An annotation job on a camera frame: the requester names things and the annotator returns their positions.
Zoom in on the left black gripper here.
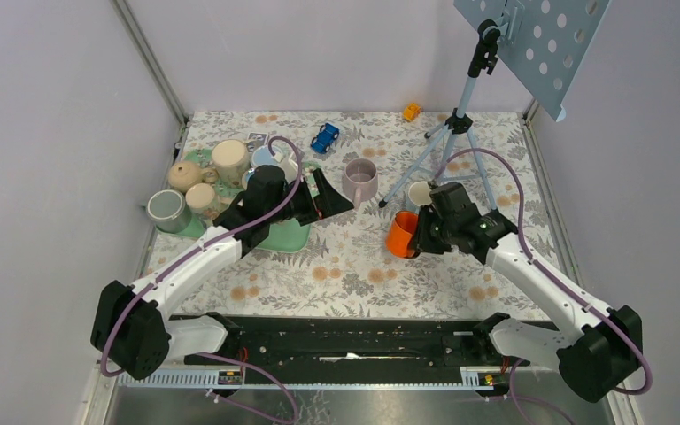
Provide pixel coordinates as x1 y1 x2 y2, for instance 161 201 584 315
266 168 353 225

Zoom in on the mauve pink mug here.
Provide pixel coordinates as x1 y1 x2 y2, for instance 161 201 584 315
342 158 378 209

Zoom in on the orange mug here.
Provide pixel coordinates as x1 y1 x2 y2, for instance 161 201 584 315
385 211 419 259

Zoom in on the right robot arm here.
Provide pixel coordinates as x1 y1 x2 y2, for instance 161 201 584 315
410 182 648 402

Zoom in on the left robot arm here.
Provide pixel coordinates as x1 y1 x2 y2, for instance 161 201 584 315
89 166 355 379

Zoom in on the light blue upside-down mug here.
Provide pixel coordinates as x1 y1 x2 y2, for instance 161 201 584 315
251 145 285 169

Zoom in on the green plastic tray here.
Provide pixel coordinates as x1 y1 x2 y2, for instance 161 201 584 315
183 149 312 253

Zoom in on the blue toy car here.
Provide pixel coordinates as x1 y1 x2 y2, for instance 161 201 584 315
310 123 340 154

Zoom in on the floral table cloth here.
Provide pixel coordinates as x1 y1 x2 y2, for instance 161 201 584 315
178 112 558 321

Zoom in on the tall beige cup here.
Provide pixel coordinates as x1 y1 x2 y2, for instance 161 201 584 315
211 139 251 188

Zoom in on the orange toy block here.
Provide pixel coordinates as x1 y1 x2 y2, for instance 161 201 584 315
402 103 421 122

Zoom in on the small beige cup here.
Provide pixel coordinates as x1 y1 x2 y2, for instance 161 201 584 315
185 182 220 220

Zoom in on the beige teapot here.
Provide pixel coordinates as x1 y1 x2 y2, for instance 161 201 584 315
167 160 219 194

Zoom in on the grey metal cup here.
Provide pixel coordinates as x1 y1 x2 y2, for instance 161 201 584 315
145 189 191 234

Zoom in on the light blue tripod stand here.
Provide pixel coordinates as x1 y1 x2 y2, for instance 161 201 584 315
378 19 502 209

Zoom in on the perforated grey panel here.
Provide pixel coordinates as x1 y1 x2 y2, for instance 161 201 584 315
453 0 610 122

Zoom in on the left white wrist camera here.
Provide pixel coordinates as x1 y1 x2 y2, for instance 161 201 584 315
274 153 298 183

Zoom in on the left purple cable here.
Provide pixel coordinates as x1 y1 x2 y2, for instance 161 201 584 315
99 135 305 425

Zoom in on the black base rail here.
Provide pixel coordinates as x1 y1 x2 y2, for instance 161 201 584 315
216 315 516 388

